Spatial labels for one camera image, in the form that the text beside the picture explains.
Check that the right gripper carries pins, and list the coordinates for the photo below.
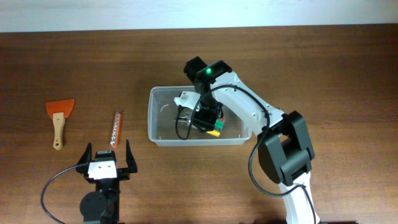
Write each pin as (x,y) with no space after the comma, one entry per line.
(203,121)

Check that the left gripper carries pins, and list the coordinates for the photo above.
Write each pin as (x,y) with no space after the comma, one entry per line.
(125,173)

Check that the precision screwdriver set case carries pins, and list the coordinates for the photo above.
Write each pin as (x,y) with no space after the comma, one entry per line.
(218,127)

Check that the orange-black long nose pliers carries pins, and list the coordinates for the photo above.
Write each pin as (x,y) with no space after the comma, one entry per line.
(183,119)

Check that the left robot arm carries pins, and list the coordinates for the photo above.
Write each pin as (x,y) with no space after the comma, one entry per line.
(102,204)

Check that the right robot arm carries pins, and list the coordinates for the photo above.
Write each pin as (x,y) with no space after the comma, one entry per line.
(280,162)

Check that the clear plastic container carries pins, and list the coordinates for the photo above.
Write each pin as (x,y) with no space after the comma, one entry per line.
(161,122)

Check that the orange socket bit rail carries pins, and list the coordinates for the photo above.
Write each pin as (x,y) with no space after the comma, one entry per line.
(115,130)

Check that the orange scraper wooden handle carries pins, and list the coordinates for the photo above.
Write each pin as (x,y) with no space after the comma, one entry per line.
(58,112)

